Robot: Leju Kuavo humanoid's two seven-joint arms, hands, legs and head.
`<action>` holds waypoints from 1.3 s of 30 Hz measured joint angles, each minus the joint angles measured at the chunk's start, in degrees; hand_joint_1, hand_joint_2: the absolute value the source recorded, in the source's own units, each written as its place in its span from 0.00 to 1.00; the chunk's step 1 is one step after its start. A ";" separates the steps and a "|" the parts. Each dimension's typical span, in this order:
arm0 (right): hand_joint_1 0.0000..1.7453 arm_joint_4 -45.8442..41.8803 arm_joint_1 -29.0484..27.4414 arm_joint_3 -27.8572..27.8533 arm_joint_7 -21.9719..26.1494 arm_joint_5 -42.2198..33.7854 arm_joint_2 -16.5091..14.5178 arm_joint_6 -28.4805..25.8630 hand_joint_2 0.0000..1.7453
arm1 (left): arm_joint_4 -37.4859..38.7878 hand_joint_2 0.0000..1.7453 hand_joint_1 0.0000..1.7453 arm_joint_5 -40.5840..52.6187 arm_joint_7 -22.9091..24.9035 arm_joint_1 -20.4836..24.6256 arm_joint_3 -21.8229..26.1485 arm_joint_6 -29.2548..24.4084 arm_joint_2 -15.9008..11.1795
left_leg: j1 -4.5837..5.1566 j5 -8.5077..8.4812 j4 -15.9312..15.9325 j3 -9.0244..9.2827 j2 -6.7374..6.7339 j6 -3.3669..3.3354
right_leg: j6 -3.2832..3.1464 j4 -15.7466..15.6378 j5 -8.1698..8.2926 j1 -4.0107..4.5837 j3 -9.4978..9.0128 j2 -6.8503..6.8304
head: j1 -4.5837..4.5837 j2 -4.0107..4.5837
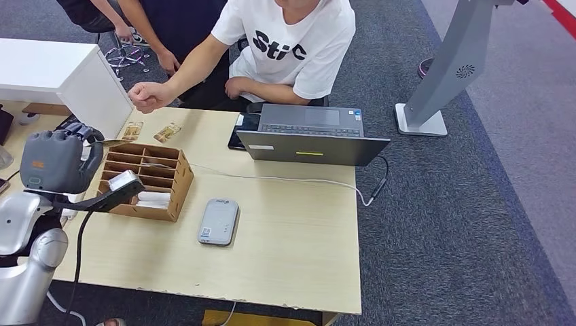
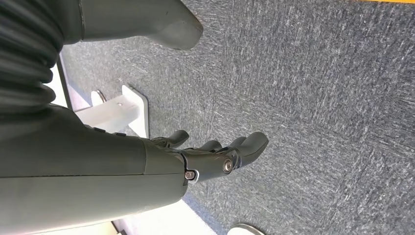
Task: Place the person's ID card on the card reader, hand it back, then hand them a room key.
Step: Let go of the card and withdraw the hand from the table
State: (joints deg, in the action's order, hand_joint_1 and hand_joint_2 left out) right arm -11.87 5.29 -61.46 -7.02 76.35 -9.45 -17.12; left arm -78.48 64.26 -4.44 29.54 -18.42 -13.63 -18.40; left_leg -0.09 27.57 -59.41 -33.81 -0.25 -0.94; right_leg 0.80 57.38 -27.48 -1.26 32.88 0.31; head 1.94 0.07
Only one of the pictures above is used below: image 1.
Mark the black adapter dongle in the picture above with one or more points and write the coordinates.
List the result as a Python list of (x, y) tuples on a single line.
[(379, 187)]

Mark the grey laptop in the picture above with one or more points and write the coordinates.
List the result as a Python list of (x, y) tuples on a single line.
[(315, 148)]

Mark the person's left forearm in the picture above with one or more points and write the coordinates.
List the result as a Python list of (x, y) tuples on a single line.
[(274, 92)]

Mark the yellow box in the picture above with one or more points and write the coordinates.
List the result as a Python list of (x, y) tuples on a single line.
[(256, 320)]

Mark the white card stack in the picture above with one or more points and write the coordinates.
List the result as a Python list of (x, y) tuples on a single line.
[(152, 204)]

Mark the person's hand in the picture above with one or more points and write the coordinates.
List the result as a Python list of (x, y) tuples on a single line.
[(124, 33), (169, 63)]

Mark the chrome chair base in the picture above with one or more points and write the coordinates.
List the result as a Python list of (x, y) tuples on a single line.
[(126, 56)]

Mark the person's left hand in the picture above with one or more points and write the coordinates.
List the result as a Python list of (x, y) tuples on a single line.
[(234, 89)]

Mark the grey card reader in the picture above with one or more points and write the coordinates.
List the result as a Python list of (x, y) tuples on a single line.
[(218, 222)]

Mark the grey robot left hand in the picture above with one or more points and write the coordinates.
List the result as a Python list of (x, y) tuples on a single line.
[(58, 162)]

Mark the person's right forearm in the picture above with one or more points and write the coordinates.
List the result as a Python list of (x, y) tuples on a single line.
[(191, 69)]

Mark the dark flat device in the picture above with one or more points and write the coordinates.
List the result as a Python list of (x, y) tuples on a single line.
[(3, 186)]

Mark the black power brick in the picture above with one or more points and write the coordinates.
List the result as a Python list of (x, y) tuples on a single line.
[(65, 122)]

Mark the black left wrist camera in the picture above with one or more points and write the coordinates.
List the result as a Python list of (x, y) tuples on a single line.
[(112, 195)]

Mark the cardboard organizer box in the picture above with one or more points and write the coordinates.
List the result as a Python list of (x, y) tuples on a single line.
[(182, 184)]

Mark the black smartphone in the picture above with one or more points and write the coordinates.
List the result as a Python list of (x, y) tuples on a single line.
[(240, 130)]

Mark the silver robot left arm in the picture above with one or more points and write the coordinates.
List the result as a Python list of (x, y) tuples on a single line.
[(31, 270)]

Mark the white cabinet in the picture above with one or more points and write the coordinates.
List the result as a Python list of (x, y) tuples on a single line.
[(90, 90)]

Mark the person's right hand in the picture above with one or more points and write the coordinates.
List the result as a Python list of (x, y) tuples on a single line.
[(150, 96)]

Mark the white paper roll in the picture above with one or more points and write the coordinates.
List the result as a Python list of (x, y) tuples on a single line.
[(154, 196)]

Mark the wooden block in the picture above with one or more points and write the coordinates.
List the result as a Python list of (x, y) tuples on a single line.
[(42, 109)]

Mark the dark round disc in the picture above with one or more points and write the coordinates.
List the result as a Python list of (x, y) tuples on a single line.
[(423, 69)]

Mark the grey kiosk stand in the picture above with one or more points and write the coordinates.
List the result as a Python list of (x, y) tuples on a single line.
[(454, 58)]

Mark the person's forearm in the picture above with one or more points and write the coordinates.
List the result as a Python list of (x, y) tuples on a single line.
[(144, 27), (108, 13)]

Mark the small white rounded object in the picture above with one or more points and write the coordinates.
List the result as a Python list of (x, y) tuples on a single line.
[(29, 118)]

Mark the clear glass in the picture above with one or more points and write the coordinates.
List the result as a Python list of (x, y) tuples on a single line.
[(5, 157)]

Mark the black object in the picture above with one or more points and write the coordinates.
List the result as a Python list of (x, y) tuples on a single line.
[(4, 126)]

